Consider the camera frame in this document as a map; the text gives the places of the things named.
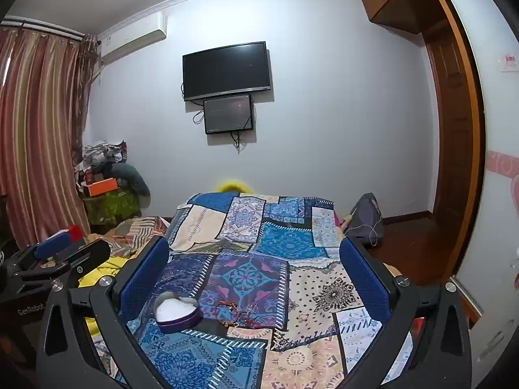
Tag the orange box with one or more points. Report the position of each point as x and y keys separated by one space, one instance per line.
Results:
x=103 y=187

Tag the green cloth covered box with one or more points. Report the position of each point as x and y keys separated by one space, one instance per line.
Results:
x=115 y=208

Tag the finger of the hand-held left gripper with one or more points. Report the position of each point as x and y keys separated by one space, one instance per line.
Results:
x=91 y=253
x=52 y=246

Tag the white air conditioner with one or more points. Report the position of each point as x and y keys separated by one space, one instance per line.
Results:
x=133 y=38

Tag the striped brown blanket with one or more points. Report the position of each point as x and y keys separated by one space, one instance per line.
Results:
x=133 y=231

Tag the pile of clothes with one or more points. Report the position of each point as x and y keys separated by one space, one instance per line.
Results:
x=101 y=154

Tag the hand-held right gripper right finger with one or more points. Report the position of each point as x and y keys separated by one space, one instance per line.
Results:
x=361 y=279

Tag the grey bag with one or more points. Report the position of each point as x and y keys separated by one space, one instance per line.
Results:
x=367 y=214

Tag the small black monitor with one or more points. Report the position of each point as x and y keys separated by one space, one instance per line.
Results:
x=228 y=114

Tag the pink sticker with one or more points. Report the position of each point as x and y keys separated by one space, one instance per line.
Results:
x=507 y=63

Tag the yellow round object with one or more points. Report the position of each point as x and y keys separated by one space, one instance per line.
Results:
x=231 y=186

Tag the brown wooden door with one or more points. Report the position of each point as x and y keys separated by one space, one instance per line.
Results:
x=452 y=129

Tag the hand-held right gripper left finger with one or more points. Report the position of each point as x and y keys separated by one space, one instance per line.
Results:
x=144 y=277

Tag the yellow fleece blanket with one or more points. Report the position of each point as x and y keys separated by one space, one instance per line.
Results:
x=101 y=266

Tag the large black television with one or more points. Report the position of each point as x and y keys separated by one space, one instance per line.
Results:
x=225 y=71

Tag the patchwork printed blanket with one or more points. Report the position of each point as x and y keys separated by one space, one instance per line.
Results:
x=284 y=243

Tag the purple heart-shaped tin box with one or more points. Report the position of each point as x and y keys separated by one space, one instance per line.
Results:
x=174 y=310

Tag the white wardrobe sliding door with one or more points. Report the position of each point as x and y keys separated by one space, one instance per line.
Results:
x=498 y=121

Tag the dark curtain rod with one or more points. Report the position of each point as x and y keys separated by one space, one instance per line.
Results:
x=40 y=28

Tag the striped red curtain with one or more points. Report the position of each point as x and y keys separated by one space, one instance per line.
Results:
x=40 y=129

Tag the red box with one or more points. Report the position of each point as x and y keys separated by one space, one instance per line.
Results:
x=76 y=231

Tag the red and gold jewellery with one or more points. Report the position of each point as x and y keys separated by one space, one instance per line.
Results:
x=226 y=302

